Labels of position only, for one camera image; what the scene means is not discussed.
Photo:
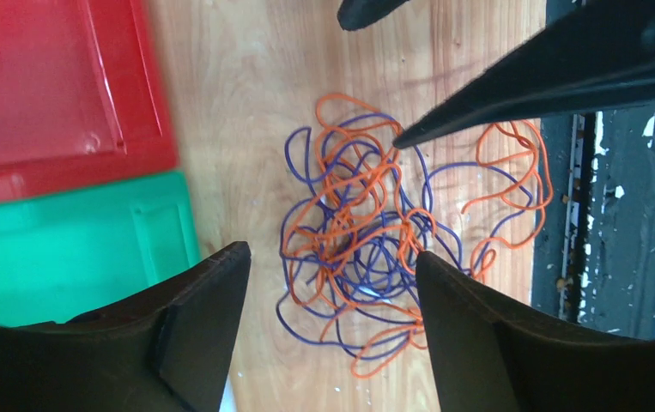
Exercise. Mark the green plastic bin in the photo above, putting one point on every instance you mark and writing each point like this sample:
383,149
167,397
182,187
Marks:
69,253

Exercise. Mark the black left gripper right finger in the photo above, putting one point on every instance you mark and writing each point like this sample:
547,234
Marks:
490,352

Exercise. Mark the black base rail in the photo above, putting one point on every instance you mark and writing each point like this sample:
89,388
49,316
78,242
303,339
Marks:
594,260

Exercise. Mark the red plastic bin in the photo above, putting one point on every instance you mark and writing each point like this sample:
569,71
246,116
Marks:
81,99

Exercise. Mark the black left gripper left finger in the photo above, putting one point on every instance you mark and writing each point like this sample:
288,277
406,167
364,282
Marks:
167,348

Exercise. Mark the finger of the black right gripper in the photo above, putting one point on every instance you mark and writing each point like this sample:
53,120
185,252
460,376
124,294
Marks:
601,56
353,15

